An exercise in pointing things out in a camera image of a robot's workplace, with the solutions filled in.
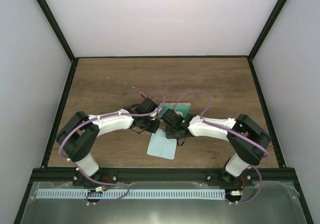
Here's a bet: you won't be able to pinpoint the light blue cleaning cloth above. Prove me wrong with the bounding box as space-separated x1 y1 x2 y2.
147 129 177 160

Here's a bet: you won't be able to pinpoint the pink sunglasses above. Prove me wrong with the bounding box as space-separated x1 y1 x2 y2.
139 91 148 99

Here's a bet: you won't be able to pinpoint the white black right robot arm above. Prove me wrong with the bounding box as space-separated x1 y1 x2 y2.
160 109 271 185

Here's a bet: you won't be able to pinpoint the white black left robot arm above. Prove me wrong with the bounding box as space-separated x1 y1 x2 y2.
56 98 162 186

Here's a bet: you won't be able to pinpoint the metal front plate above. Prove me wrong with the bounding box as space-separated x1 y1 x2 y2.
21 181 307 223

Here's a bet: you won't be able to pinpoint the light blue slotted strip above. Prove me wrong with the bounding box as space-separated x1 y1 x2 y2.
36 189 226 200

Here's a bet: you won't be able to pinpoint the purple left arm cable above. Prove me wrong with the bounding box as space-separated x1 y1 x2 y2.
57 92 168 187

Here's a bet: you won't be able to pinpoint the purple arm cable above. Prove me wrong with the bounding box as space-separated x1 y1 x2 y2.
57 92 168 187
173 90 270 182

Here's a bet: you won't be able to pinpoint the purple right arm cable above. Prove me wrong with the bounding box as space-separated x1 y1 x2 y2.
173 90 270 182

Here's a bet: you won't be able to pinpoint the black enclosure frame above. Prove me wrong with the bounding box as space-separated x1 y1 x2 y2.
12 0 314 224

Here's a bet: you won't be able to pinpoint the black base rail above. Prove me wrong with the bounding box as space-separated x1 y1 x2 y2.
30 167 298 188

